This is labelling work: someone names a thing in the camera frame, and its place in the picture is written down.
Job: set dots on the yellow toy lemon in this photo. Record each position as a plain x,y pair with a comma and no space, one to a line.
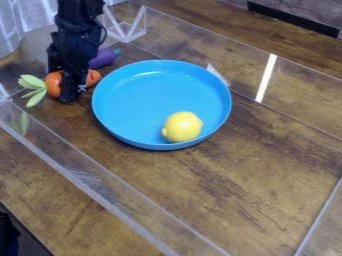
181,127

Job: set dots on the white grid curtain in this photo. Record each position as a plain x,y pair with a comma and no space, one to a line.
20,17

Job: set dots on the orange toy carrot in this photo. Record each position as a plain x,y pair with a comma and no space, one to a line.
49,85

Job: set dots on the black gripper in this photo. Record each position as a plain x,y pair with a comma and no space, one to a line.
73,47

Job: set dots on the blue round tray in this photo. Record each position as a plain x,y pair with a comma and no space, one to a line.
138,94

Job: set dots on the clear acrylic enclosure wall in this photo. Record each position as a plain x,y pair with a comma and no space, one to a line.
253,192

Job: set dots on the purple toy eggplant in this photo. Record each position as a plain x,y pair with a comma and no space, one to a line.
105,58

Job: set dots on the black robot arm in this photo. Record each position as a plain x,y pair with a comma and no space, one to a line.
80,11

